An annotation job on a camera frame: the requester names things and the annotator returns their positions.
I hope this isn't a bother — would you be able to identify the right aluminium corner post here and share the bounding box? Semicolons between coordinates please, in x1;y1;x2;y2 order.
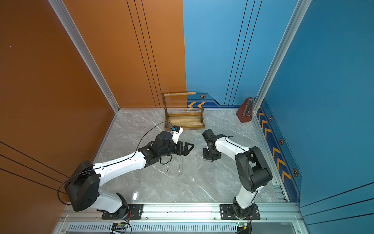
252;0;312;114

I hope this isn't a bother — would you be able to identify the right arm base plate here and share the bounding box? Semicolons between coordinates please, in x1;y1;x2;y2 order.
219;204;261;220

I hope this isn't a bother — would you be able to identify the wooden jewelry display stand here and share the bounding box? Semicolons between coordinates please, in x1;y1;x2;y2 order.
162;92;205;131

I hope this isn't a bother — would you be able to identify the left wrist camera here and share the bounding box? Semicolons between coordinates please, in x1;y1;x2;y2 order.
171;125;183;144

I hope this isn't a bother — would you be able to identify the right green circuit board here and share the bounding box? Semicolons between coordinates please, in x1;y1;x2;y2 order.
236;222;249;229

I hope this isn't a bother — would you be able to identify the red corner block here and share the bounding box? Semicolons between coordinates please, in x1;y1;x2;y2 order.
236;97;254;123

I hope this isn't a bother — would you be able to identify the left aluminium corner post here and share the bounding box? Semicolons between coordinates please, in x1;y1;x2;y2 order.
49;0;120;113

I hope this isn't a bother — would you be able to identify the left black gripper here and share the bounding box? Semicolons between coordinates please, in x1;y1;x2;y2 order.
159;139;195;159

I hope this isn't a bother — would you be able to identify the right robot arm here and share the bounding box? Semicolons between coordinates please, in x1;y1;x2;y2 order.
202;129;273;220

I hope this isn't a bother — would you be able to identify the green circuit board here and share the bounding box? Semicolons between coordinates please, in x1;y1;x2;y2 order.
236;222;249;229
112;222;129;231

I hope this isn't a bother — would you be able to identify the left green circuit board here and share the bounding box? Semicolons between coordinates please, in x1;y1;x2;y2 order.
112;222;129;231

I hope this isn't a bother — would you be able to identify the aluminium corner post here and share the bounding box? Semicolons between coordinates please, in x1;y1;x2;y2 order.
49;0;120;113
252;0;312;114

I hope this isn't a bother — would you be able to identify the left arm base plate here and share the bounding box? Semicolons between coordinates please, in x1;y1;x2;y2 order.
101;204;144;220

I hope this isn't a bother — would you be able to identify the aluminium front rail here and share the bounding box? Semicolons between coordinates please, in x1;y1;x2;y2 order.
59;202;303;223

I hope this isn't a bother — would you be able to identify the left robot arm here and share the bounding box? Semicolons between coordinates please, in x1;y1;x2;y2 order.
63;129;194;219

